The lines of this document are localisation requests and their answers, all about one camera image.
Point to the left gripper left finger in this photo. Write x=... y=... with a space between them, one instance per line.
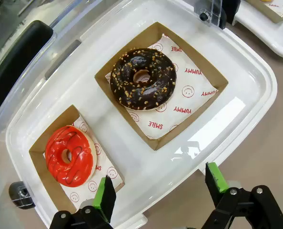
x=108 y=198

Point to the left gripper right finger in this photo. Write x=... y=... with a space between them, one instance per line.
x=214 y=181

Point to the yellow frosted donut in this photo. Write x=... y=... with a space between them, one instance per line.
x=263 y=10

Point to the white printed paper liner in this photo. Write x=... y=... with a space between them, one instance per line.
x=279 y=7
x=186 y=107
x=103 y=157

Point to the yellow glazed donut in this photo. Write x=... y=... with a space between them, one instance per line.
x=267 y=0

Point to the red glazed donut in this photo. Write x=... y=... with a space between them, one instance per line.
x=58 y=164

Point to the red frosted donut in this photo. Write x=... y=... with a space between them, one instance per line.
x=53 y=133

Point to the chocolate donut with nut bits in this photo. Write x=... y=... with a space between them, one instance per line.
x=122 y=78

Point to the chocolate frosted donut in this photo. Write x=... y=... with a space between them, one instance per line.
x=191 y=56

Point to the black lid hinge knob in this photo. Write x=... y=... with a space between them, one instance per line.
x=204 y=16
x=17 y=190

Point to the white display tray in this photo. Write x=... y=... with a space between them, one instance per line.
x=263 y=33
x=239 y=78

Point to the clear display tray lid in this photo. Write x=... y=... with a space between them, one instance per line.
x=36 y=71

